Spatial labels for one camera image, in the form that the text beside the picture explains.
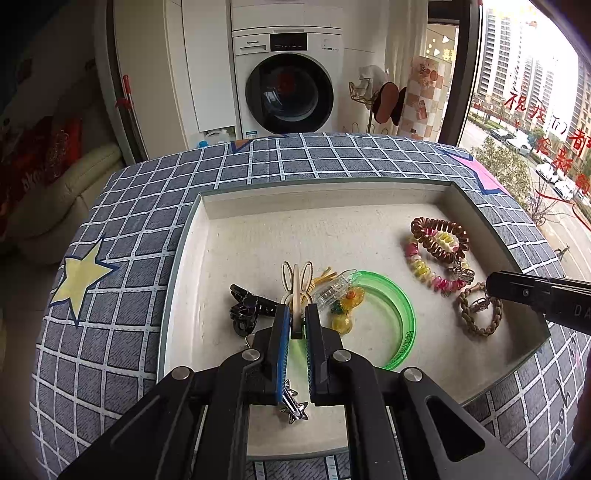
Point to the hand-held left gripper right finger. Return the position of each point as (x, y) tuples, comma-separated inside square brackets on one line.
[(314, 355)]

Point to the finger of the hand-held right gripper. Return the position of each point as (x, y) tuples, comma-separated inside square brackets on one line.
[(535, 295)]

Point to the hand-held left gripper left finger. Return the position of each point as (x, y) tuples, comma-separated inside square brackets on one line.
[(281, 350)]

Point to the gold bunny hair clip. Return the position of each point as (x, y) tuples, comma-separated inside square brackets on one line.
[(295, 302)]

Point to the silver star hair clip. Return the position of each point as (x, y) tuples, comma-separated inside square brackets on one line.
[(293, 406)]

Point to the silver heart charm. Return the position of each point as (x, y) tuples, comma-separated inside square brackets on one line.
[(464, 275)]

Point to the green translucent bangle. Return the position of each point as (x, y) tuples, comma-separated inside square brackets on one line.
[(406, 323)]

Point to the grey-green shallow box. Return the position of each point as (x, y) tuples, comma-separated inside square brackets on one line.
[(258, 240)]

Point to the black hair claw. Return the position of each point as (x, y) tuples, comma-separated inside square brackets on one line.
[(242, 307)]

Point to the red writing window sticker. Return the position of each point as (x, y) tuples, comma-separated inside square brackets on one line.
[(554, 134)]

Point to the grey checked star tablecloth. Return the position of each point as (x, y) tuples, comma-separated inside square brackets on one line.
[(106, 332)]

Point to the white detergent bottle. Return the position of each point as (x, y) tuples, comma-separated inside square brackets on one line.
[(217, 138)]

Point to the brown round stand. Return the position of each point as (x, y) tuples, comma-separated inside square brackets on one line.
[(388, 104)]

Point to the white washing machine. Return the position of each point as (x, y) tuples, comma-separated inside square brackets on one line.
[(286, 92)]

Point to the cream sofa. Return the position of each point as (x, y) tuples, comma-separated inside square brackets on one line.
[(60, 194)]

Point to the white cabinet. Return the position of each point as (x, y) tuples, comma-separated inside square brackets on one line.
[(207, 69)]

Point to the red patterned cushion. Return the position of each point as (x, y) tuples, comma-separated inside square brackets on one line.
[(64, 147)]

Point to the dark red cushion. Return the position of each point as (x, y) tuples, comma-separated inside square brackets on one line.
[(18, 166)]

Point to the white dryer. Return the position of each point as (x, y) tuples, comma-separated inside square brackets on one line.
[(277, 14)]

